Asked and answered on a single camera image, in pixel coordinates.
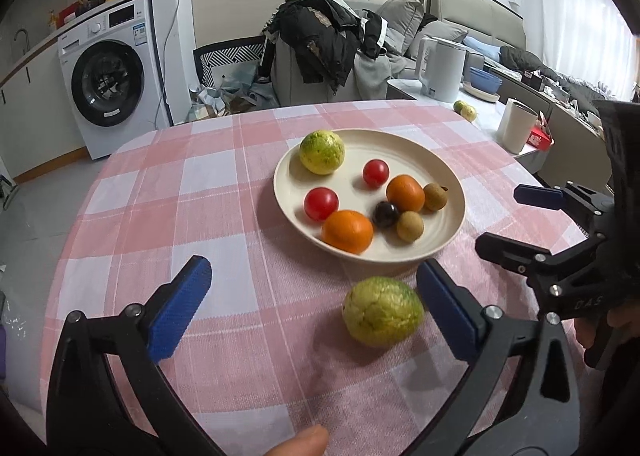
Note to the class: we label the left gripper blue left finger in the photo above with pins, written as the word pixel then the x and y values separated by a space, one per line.
pixel 106 390

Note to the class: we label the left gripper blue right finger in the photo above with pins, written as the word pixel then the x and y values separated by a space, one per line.
pixel 518 395

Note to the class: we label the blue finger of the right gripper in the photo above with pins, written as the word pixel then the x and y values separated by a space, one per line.
pixel 540 197
pixel 514 256

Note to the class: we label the brown longan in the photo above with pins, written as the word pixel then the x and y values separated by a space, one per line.
pixel 435 196
pixel 410 226

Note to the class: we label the small orange tangerine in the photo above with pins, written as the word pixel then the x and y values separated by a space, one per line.
pixel 405 193

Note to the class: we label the dark plum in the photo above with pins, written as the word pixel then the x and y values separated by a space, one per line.
pixel 385 215

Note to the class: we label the green bumpy guava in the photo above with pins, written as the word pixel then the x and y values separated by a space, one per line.
pixel 380 312

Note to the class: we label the red tomato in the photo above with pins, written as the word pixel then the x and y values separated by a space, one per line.
pixel 320 203
pixel 375 173

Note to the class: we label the large orange tangerine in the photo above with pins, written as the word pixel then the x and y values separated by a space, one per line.
pixel 348 230

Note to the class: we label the smooth yellow guava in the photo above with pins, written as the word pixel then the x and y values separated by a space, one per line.
pixel 322 152

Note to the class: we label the person right hand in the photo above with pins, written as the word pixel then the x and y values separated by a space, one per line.
pixel 625 317

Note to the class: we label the person left hand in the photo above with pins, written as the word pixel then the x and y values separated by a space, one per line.
pixel 312 441

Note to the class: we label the red box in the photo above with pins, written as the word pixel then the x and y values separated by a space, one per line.
pixel 540 137

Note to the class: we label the white tumbler cup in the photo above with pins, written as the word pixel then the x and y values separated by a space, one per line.
pixel 516 123

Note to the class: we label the white side table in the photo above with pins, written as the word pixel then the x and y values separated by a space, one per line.
pixel 488 116

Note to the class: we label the yellow fruit on side table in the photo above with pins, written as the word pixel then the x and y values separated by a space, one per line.
pixel 468 112

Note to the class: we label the green fruit on side table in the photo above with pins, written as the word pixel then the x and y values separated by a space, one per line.
pixel 458 105

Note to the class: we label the blue bowl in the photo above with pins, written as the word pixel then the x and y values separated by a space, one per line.
pixel 484 81

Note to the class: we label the cream round plate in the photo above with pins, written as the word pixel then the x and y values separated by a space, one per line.
pixel 292 181

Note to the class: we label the white electric kettle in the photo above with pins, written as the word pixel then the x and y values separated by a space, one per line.
pixel 439 68

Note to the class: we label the pink checkered tablecloth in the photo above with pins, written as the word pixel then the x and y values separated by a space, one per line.
pixel 267 354

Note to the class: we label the grey sofa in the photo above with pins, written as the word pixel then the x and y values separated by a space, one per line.
pixel 599 63

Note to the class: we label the grey cushion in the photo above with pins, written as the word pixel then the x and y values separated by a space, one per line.
pixel 403 19

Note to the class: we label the pile of dark clothes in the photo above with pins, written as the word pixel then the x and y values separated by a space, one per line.
pixel 326 36

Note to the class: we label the black mesh chair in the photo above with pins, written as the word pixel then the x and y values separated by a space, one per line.
pixel 220 61

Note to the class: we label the white washing machine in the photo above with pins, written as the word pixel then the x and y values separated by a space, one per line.
pixel 111 71

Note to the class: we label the kitchen faucet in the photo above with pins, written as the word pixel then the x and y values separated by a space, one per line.
pixel 21 39

